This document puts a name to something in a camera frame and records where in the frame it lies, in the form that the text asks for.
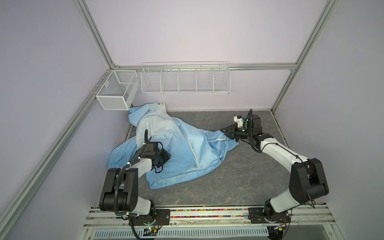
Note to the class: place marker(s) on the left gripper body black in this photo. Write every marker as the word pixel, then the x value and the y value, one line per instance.
pixel 162 158

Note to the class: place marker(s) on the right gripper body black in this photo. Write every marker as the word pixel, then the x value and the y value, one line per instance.
pixel 243 134

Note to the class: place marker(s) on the light blue zip jacket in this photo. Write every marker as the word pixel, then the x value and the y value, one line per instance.
pixel 194 152

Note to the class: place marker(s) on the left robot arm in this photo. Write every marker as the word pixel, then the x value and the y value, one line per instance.
pixel 120 193

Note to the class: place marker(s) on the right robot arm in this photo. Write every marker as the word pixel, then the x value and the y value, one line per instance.
pixel 307 182

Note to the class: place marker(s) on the small white mesh basket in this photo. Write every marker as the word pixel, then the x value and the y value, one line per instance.
pixel 118 90

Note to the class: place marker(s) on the long white wire basket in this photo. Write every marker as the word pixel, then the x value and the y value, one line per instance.
pixel 186 78

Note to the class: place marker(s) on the white vented cable duct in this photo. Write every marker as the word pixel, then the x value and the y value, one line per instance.
pixel 184 233

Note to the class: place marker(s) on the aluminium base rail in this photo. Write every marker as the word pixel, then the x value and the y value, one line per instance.
pixel 240 216

